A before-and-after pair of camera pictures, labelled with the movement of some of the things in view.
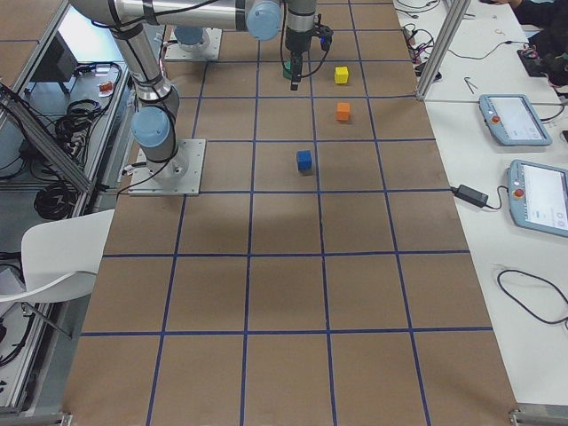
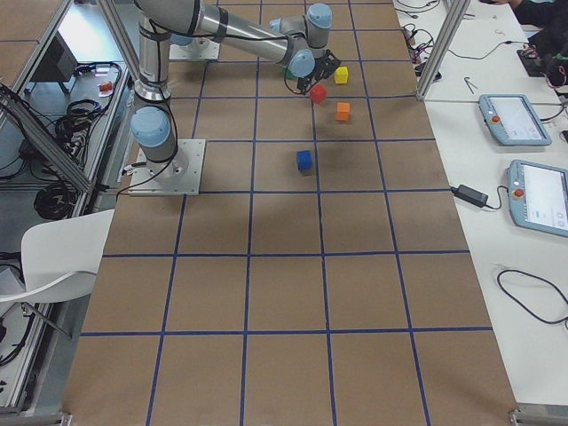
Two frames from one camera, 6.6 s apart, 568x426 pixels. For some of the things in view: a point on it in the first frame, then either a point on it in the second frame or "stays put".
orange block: x=343 y=111 stays put
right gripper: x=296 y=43 → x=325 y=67
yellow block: x=341 y=74 stays put
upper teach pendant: x=514 y=120 stays put
